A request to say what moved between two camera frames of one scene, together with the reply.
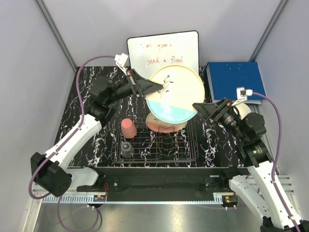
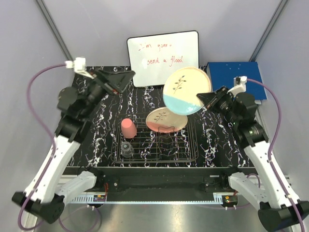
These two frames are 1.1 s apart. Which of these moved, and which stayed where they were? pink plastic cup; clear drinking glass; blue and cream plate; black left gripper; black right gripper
Moved: black left gripper; blue and cream plate; black right gripper
Stayed: clear drinking glass; pink plastic cup
